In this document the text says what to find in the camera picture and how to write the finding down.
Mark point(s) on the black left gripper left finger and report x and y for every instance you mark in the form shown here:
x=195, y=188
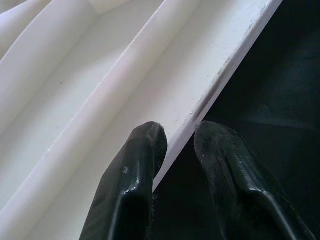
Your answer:
x=127, y=185

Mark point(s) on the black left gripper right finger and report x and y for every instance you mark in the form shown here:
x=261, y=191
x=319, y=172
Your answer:
x=237, y=185

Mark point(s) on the white plastic table top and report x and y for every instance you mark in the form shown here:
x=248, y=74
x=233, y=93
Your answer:
x=100, y=87

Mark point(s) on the black table cloth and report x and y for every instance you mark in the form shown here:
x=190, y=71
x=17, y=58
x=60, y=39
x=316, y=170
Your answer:
x=275, y=87

